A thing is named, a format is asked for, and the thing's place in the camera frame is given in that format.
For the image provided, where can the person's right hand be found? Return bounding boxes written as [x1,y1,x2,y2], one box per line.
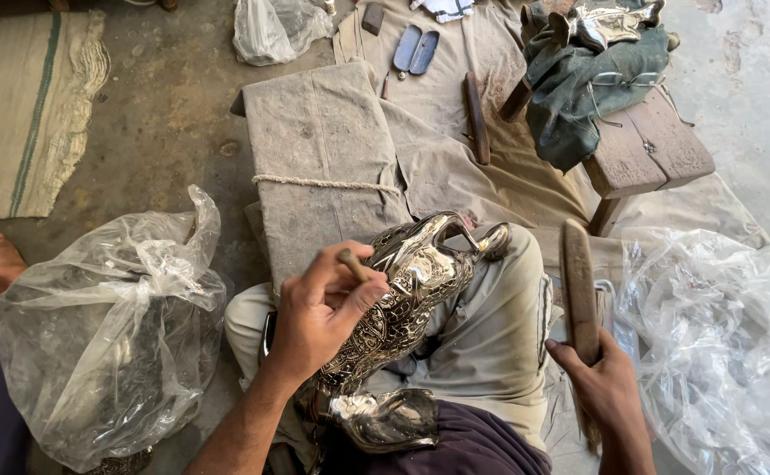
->
[545,329,638,431]

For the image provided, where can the person's left hand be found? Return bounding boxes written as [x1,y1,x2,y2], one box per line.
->
[268,241,390,385]

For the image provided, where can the small brown chisel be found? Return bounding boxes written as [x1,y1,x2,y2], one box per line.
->
[337,248,372,284]

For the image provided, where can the long wooden mallet stick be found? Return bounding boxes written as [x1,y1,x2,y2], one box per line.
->
[559,218,603,456]

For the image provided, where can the engraved silver bird figurine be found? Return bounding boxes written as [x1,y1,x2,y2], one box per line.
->
[293,211,513,456]

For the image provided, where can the crumpled clear plastic sheet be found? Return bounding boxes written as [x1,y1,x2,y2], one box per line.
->
[612,226,770,475]

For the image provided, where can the person's beige trousers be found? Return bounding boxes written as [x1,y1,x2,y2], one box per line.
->
[224,223,555,456]

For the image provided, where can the person's dark purple shirt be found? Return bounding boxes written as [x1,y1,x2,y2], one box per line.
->
[319,399,553,475]

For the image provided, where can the large clear knotted plastic bag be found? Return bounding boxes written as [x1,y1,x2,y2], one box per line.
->
[0,184,229,475]

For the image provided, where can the beige floor cloth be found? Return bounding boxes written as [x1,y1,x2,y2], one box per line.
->
[331,0,770,475]

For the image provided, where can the engraved metal piece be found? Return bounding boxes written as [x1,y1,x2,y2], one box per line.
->
[62,446,155,475]

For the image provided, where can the low wooden stool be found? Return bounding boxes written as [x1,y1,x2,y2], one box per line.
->
[499,78,716,238]

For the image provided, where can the dark wooden stick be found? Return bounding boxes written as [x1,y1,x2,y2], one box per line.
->
[462,70,492,166]

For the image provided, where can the open grey glasses case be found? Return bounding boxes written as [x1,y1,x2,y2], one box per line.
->
[392,24,440,77]

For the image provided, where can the small clear plastic bag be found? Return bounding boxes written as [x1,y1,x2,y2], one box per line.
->
[232,0,334,67]

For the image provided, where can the dark green cloth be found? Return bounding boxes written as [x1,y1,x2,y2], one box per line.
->
[524,25,671,174]

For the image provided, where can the dark rectangular block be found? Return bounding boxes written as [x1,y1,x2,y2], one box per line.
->
[361,2,386,37]

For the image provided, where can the white striped cloth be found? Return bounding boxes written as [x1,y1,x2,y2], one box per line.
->
[409,0,476,25]

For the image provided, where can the striped woven mat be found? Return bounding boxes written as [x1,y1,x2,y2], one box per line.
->
[0,10,112,222]

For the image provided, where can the shiny plain silver figurine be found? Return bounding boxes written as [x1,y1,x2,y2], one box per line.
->
[546,0,667,54]

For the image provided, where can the cloth-covered bench with rope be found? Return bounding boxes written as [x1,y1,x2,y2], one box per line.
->
[230,61,414,294]

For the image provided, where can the wire-frame eyeglasses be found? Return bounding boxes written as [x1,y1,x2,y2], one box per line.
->
[585,70,696,129]

